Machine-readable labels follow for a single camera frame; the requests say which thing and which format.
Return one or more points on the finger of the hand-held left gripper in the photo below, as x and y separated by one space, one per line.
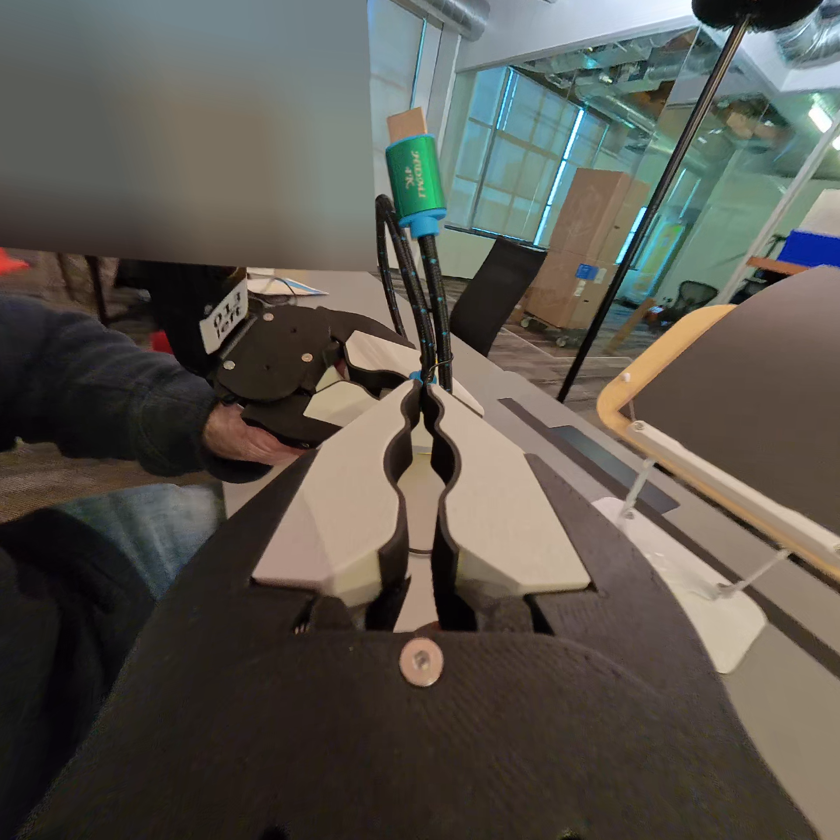
348 400
394 357

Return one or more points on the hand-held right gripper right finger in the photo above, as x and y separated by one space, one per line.
519 512

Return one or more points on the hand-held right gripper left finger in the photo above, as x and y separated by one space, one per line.
328 512

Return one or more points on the person's left forearm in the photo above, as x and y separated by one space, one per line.
92 381

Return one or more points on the person's left hand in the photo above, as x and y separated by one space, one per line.
243 440

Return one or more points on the black chair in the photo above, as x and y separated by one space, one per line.
499 289

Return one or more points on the person's leg in jeans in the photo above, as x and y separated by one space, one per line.
145 532

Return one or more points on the cardboard box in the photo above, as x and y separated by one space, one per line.
591 243

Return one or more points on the grey panel with wooden rim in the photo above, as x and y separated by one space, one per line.
761 394

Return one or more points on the orange cone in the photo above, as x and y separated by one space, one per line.
11 263

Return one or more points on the blue box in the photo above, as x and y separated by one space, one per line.
814 250

